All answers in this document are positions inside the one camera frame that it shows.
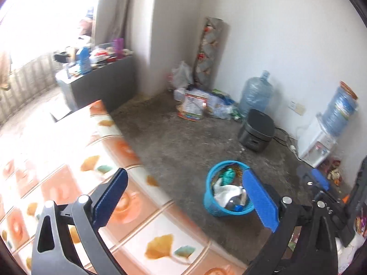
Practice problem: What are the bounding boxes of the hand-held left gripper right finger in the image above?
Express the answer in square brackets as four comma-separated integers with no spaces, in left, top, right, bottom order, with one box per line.
[242,168,340,275]

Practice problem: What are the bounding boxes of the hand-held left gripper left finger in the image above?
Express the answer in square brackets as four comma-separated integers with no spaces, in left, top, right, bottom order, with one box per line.
[31,168,129,275]

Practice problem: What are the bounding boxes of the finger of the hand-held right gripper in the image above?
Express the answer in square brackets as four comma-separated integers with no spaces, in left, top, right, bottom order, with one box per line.
[348,156,367,230]
[297,165,356,248]

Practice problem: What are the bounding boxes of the clear plastic bottle blue cap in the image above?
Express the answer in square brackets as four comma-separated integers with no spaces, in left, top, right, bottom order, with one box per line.
[225,196,247,212]

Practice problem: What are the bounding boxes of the white plastic wrapper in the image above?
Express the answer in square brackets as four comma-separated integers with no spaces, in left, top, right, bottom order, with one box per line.
[214,178,247,207]

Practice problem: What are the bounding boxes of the green plastic bag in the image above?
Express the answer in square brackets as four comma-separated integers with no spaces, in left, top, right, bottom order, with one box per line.
[219,168,236,184]

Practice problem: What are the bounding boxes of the blue plastic basket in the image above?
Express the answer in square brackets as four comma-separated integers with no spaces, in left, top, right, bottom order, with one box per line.
[203,160,256,217]

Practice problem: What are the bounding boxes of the white water dispenser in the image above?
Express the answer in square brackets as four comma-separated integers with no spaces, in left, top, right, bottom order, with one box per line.
[297,114,337,168]

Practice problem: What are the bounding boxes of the dark grey rice cooker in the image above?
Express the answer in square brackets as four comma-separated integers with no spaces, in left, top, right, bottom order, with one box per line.
[238,109,276,153]

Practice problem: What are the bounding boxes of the dispenser water bottle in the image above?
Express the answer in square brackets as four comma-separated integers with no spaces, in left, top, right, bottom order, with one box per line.
[321,81,359,136]

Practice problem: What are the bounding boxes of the large blue water jug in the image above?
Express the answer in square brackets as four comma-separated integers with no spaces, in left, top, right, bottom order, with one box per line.
[239,70,273,118]

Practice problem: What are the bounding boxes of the pile of snack bags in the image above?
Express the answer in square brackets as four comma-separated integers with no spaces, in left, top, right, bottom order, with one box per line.
[173,86,244,122]

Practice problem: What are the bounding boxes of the grey cabinet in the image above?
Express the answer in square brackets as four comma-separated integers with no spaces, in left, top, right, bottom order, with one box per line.
[56,55,136,112]

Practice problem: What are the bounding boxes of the blue detergent bottle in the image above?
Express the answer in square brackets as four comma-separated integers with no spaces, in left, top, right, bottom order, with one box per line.
[75,47,93,75]

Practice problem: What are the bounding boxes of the white plastic bag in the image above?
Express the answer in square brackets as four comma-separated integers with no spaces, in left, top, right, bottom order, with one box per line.
[169,61,194,88]

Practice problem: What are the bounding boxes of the metal balcony railing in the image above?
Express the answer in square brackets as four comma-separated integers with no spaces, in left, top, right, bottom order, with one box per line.
[0,52,64,124]

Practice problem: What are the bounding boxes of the purple cup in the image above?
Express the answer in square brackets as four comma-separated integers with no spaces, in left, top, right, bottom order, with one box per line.
[112,38,124,59]

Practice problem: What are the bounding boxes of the folded patterned mat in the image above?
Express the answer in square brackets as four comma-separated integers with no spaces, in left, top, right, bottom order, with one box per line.
[193,17,227,91]

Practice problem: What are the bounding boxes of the beige towel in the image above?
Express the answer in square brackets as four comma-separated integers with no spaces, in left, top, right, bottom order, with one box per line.
[0,51,13,91]

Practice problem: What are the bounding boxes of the grey curtain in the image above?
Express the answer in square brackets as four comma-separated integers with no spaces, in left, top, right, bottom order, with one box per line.
[93,0,135,46]

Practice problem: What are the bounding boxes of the wall socket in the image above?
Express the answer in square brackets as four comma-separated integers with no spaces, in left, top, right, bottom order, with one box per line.
[288,101,306,116]

